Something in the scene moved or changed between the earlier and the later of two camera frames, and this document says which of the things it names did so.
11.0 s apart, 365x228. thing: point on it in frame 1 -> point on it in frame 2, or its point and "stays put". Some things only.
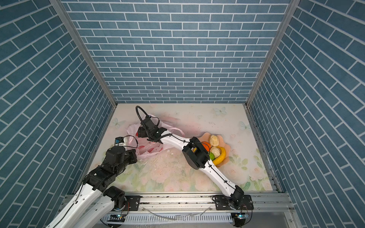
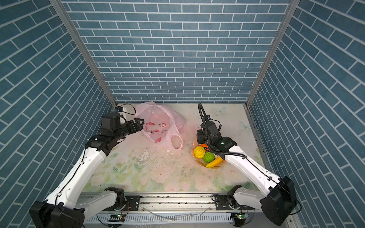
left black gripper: x=132 y=153 -> x=139 y=127
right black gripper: x=141 y=132 -> x=200 y=133
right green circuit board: x=241 y=215 stays put
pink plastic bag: x=145 y=148 -> x=161 y=123
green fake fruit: x=211 y=156 stays put
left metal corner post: x=63 y=12 stays put
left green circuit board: x=116 y=218 stays put
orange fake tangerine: x=206 y=145 stays put
